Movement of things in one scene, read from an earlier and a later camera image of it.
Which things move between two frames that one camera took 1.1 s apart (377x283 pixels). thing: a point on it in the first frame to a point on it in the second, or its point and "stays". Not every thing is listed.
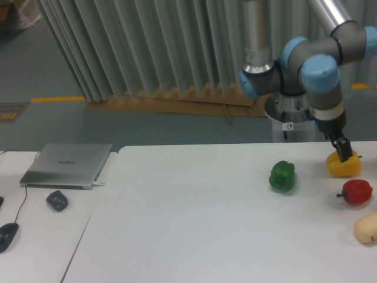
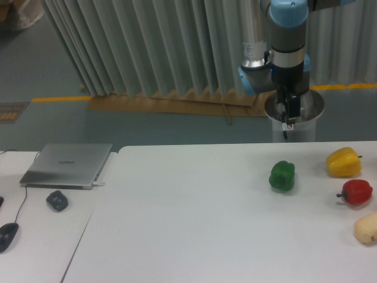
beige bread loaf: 365,228 stays
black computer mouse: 7,232 stays
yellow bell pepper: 347,168 stays
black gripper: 334,128 to 285,78
